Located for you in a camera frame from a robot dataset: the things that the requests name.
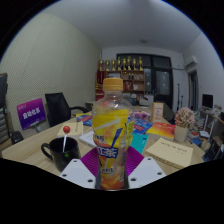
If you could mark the wooden trophy shelf unit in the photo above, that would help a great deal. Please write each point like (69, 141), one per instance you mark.
(133, 80)

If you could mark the yellow standing card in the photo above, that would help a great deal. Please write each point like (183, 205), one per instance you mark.
(157, 112)

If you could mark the small blue red booklet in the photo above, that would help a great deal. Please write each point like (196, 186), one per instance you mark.
(84, 119)

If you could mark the white air conditioner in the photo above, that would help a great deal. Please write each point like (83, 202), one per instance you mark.
(190, 62)

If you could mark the cream flat box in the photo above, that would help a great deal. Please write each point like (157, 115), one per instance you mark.
(75, 130)

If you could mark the pink patterned packet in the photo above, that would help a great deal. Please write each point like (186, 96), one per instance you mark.
(141, 115)

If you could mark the black tripod stand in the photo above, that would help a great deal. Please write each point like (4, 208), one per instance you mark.
(180, 100)

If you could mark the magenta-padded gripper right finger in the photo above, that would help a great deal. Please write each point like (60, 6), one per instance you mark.
(146, 172)

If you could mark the black computer monitor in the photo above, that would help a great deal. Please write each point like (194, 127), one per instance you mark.
(207, 100)

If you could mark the dark glass door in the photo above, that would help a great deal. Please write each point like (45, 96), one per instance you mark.
(161, 83)

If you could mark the black office chair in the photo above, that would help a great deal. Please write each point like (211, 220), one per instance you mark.
(58, 108)

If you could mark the teal book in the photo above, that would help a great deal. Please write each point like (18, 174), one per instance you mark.
(139, 142)

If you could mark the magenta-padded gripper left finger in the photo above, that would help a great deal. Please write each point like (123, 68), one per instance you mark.
(77, 173)

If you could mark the yellow-labelled plastic drink bottle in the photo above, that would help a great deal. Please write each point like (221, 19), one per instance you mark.
(112, 133)

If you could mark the blue book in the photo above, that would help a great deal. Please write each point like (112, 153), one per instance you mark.
(143, 126)

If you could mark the orange book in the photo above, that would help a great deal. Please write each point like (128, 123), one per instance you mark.
(161, 129)

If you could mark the pale yellow paper pad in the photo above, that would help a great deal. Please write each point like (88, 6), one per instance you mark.
(170, 152)

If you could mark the white red-ball stirrer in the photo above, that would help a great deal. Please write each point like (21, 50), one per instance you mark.
(66, 129)

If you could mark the purple sign board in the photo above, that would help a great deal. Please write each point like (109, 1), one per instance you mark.
(31, 114)

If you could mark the black dotted mug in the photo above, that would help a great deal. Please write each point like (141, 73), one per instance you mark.
(65, 158)

